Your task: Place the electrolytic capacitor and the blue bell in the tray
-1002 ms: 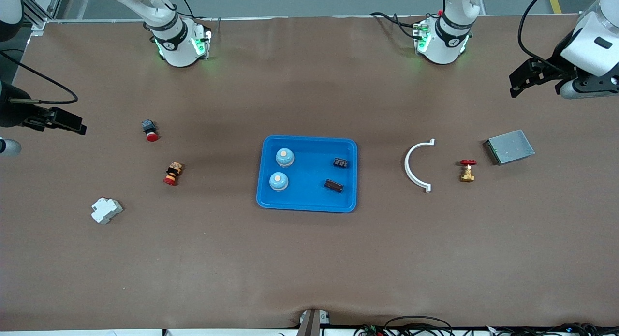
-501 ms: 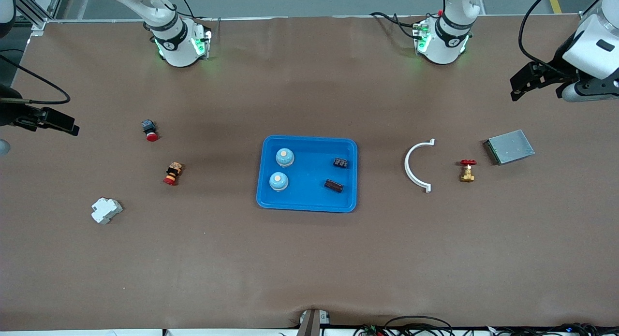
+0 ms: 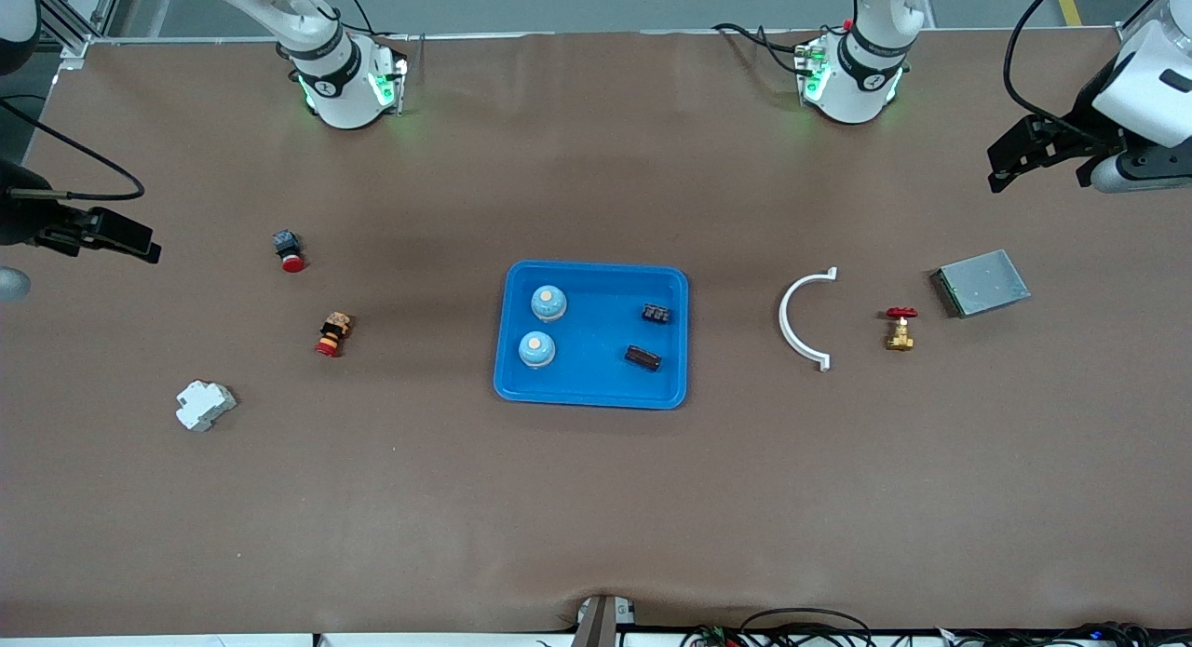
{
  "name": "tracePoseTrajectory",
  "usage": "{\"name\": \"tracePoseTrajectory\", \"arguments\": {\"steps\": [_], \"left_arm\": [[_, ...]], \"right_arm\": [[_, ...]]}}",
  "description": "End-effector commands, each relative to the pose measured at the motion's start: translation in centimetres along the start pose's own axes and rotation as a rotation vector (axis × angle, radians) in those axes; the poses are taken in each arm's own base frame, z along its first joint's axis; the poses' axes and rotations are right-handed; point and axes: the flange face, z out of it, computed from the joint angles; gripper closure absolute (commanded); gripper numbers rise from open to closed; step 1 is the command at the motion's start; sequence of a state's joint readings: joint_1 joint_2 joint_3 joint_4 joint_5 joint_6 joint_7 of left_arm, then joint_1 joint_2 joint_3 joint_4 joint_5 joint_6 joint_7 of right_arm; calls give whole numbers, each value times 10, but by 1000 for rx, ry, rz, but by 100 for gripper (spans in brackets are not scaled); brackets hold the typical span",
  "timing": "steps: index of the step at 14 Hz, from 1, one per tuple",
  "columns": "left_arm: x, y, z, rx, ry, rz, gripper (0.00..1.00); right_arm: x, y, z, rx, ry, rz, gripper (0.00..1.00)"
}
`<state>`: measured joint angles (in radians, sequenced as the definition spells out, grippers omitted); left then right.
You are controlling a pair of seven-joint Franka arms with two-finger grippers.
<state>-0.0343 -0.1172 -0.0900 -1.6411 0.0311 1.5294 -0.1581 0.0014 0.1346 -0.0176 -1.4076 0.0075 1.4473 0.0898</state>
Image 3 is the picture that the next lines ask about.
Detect blue plastic tray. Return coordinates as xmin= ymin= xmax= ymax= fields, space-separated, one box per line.
xmin=493 ymin=260 xmax=690 ymax=411

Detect silver metal box module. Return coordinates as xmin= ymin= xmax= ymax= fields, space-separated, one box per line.
xmin=930 ymin=249 xmax=1032 ymax=319

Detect white circuit breaker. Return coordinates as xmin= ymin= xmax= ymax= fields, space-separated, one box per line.
xmin=175 ymin=379 xmax=237 ymax=433

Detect brass valve red handwheel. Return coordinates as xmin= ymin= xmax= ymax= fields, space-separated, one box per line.
xmin=883 ymin=306 xmax=920 ymax=353

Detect red yellow emergency button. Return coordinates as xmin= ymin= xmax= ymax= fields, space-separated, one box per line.
xmin=314 ymin=312 xmax=355 ymax=358

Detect brown table mat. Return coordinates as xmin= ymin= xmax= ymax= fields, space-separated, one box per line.
xmin=0 ymin=28 xmax=1192 ymax=634

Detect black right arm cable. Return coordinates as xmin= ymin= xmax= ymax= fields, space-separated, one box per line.
xmin=0 ymin=98 xmax=147 ymax=203

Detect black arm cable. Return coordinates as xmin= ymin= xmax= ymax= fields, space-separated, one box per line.
xmin=1004 ymin=0 xmax=1179 ymax=127
xmin=0 ymin=98 xmax=147 ymax=203

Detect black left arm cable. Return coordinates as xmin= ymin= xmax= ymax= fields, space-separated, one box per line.
xmin=1004 ymin=0 xmax=1179 ymax=127

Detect white half-ring pipe bracket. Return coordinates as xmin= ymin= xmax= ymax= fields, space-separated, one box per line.
xmin=779 ymin=266 xmax=838 ymax=373

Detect black cable tangle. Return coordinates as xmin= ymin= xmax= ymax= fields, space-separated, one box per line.
xmin=678 ymin=608 xmax=1192 ymax=647

